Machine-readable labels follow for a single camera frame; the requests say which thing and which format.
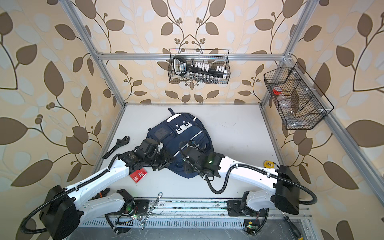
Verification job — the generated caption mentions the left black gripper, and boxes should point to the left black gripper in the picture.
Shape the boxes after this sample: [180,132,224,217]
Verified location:
[143,149,178,169]

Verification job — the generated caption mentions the navy blue student backpack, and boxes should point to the navy blue student backpack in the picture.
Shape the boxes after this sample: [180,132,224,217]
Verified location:
[147,108,214,179]

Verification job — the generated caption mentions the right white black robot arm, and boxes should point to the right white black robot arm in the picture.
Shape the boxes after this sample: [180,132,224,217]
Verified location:
[179,144,318,219]

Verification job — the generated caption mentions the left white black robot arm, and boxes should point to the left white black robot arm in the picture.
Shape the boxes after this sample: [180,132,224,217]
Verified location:
[19,139,175,240]

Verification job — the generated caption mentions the red booklet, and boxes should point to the red booklet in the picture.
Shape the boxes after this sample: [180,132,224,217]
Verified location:
[129,168,148,184]

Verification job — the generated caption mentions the black adjustable wrench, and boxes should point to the black adjustable wrench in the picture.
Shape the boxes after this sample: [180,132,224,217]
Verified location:
[102,136,130,159]

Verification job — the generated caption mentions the orange black pliers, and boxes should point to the orange black pliers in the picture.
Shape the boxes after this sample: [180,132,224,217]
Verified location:
[94,188,111,199]

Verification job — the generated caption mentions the yellow tape measure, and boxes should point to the yellow tape measure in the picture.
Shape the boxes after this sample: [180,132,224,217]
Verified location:
[263,161,276,169]

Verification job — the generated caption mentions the silver combination wrench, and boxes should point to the silver combination wrench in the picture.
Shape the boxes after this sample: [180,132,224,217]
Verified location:
[139,192,163,230]

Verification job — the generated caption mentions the red capped clear bottle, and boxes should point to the red capped clear bottle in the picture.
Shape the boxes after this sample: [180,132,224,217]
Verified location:
[273,86,291,101]

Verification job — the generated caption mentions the black yellow screwdriver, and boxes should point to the black yellow screwdriver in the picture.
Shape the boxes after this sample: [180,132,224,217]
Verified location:
[282,212,303,240]

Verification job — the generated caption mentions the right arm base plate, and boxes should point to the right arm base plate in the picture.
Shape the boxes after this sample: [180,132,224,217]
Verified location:
[227,200,266,217]

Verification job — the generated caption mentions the black socket set rail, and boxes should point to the black socket set rail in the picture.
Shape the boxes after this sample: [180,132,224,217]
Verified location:
[170,56,230,79]

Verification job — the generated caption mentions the back wall wire basket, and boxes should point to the back wall wire basket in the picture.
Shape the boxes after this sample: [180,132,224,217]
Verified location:
[168,48,231,85]

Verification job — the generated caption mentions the wall wire basket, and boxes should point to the wall wire basket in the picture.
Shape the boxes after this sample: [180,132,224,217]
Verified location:
[264,62,334,130]
[168,48,231,85]

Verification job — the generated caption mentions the right wall wire basket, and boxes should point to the right wall wire basket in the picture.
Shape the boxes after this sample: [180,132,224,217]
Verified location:
[264,62,334,130]

